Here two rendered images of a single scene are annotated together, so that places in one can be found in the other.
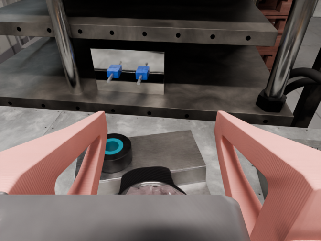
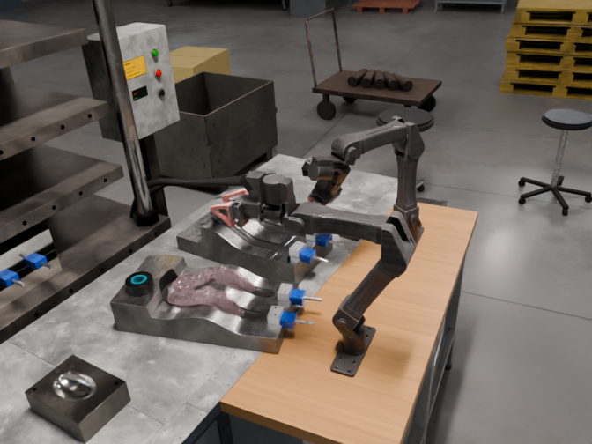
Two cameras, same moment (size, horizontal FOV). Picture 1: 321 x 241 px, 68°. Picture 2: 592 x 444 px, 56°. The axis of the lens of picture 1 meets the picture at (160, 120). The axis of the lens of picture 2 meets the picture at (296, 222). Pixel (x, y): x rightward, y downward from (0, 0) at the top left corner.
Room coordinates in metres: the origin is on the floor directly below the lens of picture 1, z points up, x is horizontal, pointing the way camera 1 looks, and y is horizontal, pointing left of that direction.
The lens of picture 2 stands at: (-0.66, 1.11, 1.91)
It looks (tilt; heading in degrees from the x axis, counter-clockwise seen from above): 31 degrees down; 296
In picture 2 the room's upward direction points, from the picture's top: 3 degrees counter-clockwise
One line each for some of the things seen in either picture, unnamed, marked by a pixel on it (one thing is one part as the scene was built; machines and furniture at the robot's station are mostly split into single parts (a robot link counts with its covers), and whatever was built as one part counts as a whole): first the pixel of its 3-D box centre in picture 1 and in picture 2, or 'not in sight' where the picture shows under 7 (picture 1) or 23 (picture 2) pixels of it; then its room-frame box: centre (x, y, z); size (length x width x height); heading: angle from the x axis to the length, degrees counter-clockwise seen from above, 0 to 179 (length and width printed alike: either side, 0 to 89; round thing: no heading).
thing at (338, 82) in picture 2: not in sight; (373, 68); (0.87, -3.90, 0.46); 1.15 x 0.70 x 0.91; 178
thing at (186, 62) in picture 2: not in sight; (167, 76); (3.16, -3.81, 0.23); 1.22 x 0.84 x 0.45; 0
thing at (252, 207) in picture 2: not in sight; (253, 191); (-0.01, 0.00, 1.25); 0.07 x 0.06 x 0.11; 90
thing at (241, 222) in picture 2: not in sight; (255, 210); (-0.01, 0.00, 1.20); 0.10 x 0.07 x 0.07; 90
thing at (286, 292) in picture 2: not in sight; (300, 297); (-0.09, -0.10, 0.86); 0.13 x 0.05 x 0.05; 10
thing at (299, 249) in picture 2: not in sight; (310, 256); (-0.05, -0.26, 0.89); 0.13 x 0.05 x 0.05; 173
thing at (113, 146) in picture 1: (112, 152); (139, 284); (0.35, 0.10, 0.93); 0.08 x 0.08 x 0.04
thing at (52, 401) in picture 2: not in sight; (78, 396); (0.29, 0.45, 0.84); 0.20 x 0.15 x 0.07; 173
